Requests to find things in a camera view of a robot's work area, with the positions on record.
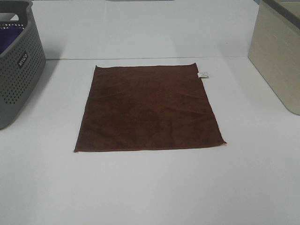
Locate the brown towel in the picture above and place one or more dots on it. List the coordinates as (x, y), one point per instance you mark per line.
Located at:
(147, 108)

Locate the grey perforated plastic basket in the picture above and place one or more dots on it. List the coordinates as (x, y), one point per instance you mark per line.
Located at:
(22, 64)

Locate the beige plastic bin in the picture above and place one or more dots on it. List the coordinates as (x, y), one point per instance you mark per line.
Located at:
(275, 49)

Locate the purple cloth in basket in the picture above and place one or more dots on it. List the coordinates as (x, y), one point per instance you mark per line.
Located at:
(11, 35)

